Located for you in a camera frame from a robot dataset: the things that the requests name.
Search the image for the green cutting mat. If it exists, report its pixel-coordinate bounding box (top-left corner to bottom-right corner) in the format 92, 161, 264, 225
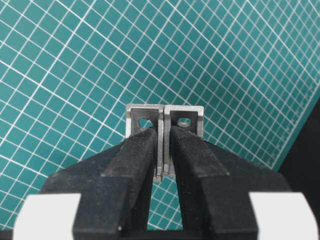
0, 0, 320, 230

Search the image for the black table cover sheet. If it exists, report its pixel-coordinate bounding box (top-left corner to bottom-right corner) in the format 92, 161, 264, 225
278, 97, 320, 201

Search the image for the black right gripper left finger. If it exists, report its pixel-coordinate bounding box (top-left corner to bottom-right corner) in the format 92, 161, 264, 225
41, 128, 157, 240

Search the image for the grey corner bracket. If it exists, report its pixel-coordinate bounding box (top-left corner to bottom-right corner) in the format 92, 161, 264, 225
125, 103, 165, 183
163, 105, 204, 177

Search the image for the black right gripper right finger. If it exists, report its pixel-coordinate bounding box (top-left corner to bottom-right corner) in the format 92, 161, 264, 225
170, 126, 291, 240

